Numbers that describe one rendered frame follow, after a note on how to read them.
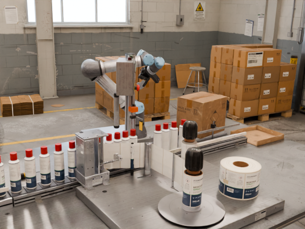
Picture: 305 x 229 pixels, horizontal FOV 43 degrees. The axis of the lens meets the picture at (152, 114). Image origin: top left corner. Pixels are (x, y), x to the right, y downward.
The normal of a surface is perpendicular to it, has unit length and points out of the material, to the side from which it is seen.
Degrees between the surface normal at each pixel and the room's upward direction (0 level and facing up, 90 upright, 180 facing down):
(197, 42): 90
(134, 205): 0
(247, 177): 90
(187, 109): 90
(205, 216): 0
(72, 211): 0
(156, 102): 89
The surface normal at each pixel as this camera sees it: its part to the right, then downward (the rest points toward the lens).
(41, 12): 0.45, 0.26
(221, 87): -0.90, 0.10
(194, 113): -0.71, 0.18
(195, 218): 0.03, -0.96
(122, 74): 0.00, 0.28
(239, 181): -0.24, 0.26
